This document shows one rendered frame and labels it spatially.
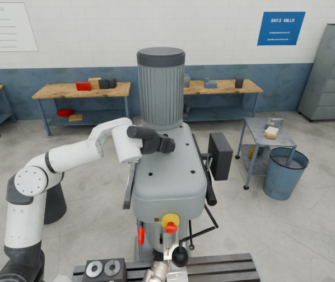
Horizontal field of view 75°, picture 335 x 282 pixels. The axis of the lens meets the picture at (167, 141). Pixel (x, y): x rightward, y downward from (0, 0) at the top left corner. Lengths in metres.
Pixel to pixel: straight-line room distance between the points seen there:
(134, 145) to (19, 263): 0.44
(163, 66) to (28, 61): 4.87
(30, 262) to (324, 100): 5.78
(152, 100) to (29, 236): 0.62
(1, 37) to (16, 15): 0.57
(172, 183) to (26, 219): 0.41
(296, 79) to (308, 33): 0.97
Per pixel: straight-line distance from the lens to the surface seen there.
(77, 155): 0.64
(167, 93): 0.91
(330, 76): 5.74
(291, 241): 3.17
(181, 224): 1.04
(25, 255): 0.76
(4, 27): 5.63
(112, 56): 5.05
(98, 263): 1.50
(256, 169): 3.46
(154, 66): 0.87
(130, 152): 0.60
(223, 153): 1.17
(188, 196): 0.70
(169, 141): 0.76
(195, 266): 1.67
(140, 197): 0.70
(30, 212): 0.72
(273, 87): 5.95
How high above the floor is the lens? 2.38
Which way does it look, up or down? 33 degrees down
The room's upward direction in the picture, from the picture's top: straight up
